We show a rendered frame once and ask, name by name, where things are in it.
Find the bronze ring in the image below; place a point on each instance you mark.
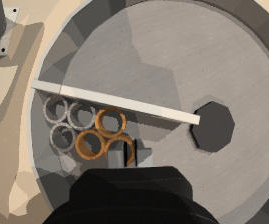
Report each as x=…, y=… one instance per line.
x=124, y=138
x=99, y=125
x=81, y=148

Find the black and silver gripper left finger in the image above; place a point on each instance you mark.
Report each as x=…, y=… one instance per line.
x=117, y=158

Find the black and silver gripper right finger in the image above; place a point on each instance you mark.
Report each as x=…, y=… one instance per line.
x=143, y=156

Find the grey metal ring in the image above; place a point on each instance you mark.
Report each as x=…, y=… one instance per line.
x=72, y=114
x=50, y=107
x=56, y=136

